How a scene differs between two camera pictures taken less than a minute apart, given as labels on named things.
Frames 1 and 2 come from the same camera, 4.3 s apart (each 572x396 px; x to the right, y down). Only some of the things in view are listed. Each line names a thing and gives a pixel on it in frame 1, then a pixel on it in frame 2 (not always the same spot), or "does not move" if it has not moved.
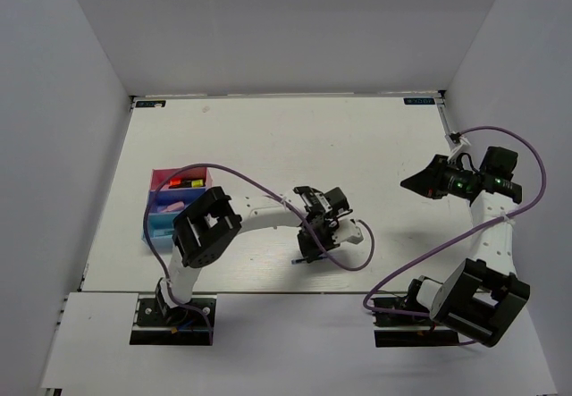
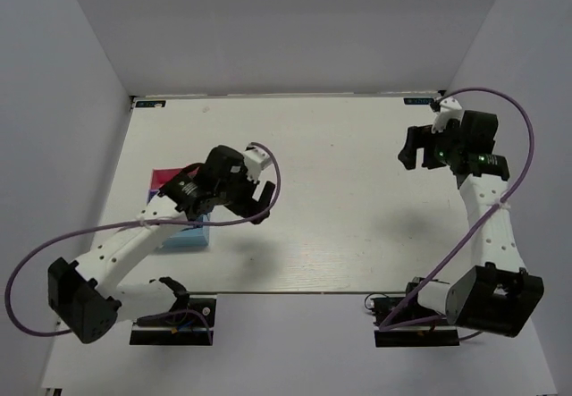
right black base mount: [407, 337] does not move
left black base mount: [157, 323] does not move
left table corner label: [157, 104] does not move
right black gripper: [428, 182] to [415, 139]
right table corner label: [419, 100] does not move
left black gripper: [308, 251] to [242, 175]
